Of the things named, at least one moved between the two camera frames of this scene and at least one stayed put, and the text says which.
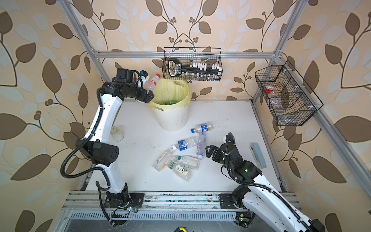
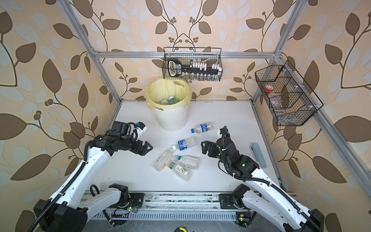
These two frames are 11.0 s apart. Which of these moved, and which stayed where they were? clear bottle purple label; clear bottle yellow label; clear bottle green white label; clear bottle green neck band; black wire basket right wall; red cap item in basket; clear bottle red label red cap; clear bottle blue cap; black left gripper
Moved: black left gripper; clear bottle red label red cap; clear bottle purple label
Stayed: clear bottle blue cap; clear bottle green neck band; black wire basket right wall; red cap item in basket; clear bottle green white label; clear bottle yellow label
